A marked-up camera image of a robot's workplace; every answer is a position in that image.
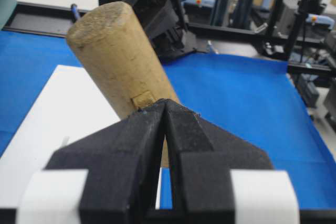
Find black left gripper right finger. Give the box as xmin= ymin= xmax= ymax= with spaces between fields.
xmin=164 ymin=100 xmax=274 ymax=223

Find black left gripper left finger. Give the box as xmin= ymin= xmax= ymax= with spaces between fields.
xmin=46 ymin=105 xmax=163 ymax=223

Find wooden mallet hammer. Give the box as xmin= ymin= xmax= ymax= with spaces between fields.
xmin=66 ymin=1 xmax=181 ymax=168

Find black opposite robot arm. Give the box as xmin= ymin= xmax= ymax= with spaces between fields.
xmin=46 ymin=0 xmax=273 ymax=223

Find white board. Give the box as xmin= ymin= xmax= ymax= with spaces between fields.
xmin=0 ymin=64 xmax=163 ymax=210

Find blue table cloth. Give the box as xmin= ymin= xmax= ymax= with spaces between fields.
xmin=1 ymin=31 xmax=335 ymax=209

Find background lab equipment racks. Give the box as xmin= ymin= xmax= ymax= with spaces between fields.
xmin=181 ymin=0 xmax=336 ymax=135

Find black table frame rail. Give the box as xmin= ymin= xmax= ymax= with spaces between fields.
xmin=3 ymin=2 xmax=335 ymax=78

